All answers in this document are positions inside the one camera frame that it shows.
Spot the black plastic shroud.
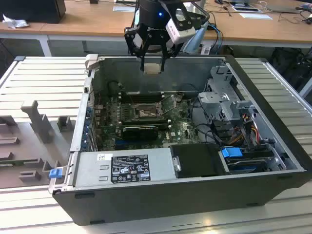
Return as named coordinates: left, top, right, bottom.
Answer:
left=169, top=143, right=231, bottom=178

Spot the hard disk in blue carrier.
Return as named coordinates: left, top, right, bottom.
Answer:
left=219, top=146, right=275, bottom=175

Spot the grey parts rack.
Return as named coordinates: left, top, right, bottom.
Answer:
left=0, top=99, right=76, bottom=190

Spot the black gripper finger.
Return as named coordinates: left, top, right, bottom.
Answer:
left=124, top=26, right=147, bottom=72
left=160, top=40, right=183, bottom=74

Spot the blue case latch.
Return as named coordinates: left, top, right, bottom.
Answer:
left=48, top=169, right=63, bottom=180

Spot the black RAM slot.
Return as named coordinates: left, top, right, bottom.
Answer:
left=121, top=97, right=163, bottom=104
left=121, top=118, right=169, bottom=125
left=123, top=122, right=171, bottom=130

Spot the black box on desk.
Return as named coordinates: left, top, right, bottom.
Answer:
left=0, top=0, right=66, bottom=24

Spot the black office chair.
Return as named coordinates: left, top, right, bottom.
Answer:
left=270, top=47, right=312, bottom=91

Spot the green circuit board strip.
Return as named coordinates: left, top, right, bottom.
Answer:
left=0, top=158, right=39, bottom=167

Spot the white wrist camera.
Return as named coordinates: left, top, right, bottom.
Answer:
left=165, top=8, right=197, bottom=44

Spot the coloured power wire bundle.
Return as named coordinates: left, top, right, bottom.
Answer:
left=230, top=114, right=260, bottom=147

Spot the grey metal drive cage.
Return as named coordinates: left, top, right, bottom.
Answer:
left=197, top=64, right=259, bottom=122

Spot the pale blue paper sheet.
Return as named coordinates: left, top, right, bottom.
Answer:
left=239, top=12, right=273, bottom=20
left=113, top=5, right=134, bottom=12

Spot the grey power supply with label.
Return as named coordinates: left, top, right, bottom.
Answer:
left=72, top=147, right=176, bottom=187

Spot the green motherboard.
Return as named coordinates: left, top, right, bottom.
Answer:
left=94, top=94, right=203, bottom=151

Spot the metal socket cover frame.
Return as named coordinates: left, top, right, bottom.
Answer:
left=159, top=94, right=179, bottom=117

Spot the blue cable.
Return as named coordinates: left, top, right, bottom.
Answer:
left=209, top=23, right=224, bottom=48

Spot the CPU socket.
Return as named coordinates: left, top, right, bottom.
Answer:
left=133, top=103, right=163, bottom=120

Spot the crumpled white paper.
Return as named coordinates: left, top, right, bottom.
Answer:
left=2, top=13, right=30, bottom=29

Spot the silver square CPU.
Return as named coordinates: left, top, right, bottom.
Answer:
left=143, top=62, right=162, bottom=75

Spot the black open PC case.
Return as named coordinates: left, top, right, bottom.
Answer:
left=48, top=54, right=312, bottom=226

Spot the wooden desk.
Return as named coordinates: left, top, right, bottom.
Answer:
left=0, top=0, right=312, bottom=48

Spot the black graphics card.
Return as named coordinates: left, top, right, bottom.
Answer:
left=121, top=125, right=159, bottom=141

